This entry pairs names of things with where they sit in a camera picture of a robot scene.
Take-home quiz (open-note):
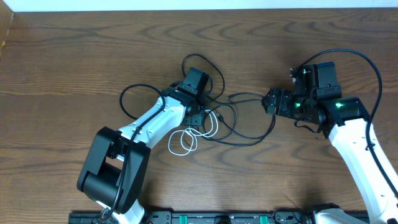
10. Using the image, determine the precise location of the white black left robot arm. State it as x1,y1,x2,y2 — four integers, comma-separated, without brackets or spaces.
76,68,210,223

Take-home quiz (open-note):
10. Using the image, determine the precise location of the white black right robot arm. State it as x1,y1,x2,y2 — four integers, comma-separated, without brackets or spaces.
262,62,397,223

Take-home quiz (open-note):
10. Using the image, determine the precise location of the white usb cable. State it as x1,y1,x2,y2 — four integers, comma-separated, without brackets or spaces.
167,109,219,156

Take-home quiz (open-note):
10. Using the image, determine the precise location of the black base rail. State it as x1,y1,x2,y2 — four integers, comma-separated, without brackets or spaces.
68,210,371,224

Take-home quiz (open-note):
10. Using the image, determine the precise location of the black left camera cable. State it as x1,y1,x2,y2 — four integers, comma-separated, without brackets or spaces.
99,83,167,222

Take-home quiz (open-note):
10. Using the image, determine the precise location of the black usb cable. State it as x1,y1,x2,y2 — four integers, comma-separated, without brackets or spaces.
181,54,277,147

